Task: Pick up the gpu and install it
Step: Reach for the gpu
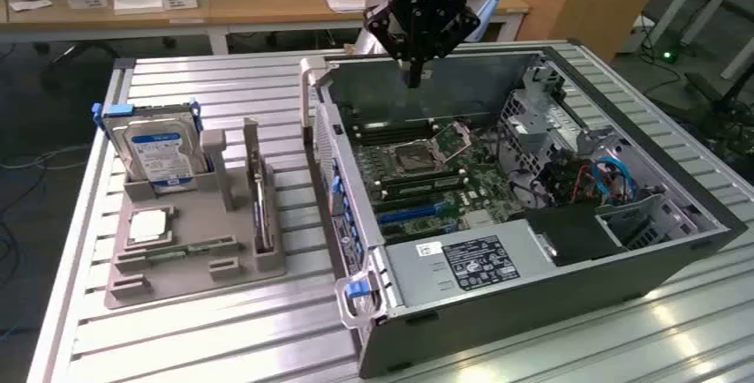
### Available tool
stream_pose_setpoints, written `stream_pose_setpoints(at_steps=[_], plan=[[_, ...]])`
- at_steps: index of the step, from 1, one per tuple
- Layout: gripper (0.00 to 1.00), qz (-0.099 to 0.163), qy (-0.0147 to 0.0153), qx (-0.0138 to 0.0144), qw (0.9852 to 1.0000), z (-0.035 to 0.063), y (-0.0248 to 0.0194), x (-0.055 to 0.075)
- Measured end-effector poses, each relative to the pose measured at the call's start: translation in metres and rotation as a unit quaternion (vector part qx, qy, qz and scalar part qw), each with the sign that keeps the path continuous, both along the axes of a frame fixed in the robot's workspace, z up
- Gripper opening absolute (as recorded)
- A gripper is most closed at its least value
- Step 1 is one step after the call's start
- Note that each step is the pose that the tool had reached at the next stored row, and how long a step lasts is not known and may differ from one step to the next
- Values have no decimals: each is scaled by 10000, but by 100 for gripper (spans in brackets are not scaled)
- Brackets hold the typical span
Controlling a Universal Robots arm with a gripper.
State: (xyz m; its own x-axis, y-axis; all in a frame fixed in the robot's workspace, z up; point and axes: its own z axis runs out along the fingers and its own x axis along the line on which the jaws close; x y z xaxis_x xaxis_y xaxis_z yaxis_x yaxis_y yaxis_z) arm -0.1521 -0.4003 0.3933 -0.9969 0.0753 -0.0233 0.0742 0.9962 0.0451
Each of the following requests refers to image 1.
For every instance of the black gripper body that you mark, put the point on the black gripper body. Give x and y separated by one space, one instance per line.
427 8

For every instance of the RAM memory stick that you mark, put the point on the RAM memory stick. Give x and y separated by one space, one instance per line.
262 215

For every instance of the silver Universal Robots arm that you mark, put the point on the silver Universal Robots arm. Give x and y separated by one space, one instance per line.
370 43

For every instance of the wooden cabinet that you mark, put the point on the wooden cabinet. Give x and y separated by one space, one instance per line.
589 3

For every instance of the metal socket cover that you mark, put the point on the metal socket cover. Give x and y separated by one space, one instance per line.
454 136

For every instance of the perforated metal drive cage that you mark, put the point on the perforated metal drive cage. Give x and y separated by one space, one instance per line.
530 127

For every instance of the CPU socket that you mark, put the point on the CPU socket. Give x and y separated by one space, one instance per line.
415 158

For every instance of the device with green light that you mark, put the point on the device with green light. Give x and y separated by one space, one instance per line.
667 54

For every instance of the black RAM stick with label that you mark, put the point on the black RAM stick with label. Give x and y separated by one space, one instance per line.
424 179
427 189

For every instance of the green motherboard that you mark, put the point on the green motherboard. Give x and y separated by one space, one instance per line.
483 189

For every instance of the white box with round bowl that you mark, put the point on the white box with round bowl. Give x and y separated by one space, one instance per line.
135 3

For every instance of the black equipment stand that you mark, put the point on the black equipment stand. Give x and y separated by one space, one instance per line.
701 85

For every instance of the long black expansion slot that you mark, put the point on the long black expansion slot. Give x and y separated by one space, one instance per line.
403 205

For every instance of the silver chipset heatsink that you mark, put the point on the silver chipset heatsink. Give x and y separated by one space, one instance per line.
482 220

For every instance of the hard disk in blue carrier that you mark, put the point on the hard disk in blue carrier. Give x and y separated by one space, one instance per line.
159 153

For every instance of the black plastic shroud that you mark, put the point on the black plastic shroud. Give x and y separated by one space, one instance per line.
571 233

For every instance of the black office chair base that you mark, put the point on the black office chair base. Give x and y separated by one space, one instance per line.
76 50

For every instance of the grey metal disk bay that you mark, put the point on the grey metal disk bay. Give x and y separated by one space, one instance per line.
647 206

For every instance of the wooden desk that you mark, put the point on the wooden desk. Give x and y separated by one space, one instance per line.
59 19

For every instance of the grey plastic parts rack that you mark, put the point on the grey plastic parts rack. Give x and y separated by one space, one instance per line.
188 224

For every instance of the grey power supply unit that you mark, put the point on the grey power supply unit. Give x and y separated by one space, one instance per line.
412 277

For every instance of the white paper tag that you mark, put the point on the white paper tag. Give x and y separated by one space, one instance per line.
29 5

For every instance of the silver CPU chip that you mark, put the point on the silver CPU chip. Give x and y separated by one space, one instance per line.
147 226

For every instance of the green RAM stick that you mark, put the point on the green RAM stick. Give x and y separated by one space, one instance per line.
188 249

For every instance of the blue case release latch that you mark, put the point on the blue case release latch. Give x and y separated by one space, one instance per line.
355 289

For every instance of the open black PC case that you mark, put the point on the open black PC case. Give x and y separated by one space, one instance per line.
530 312

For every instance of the white table frame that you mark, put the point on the white table frame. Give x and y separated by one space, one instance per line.
701 8

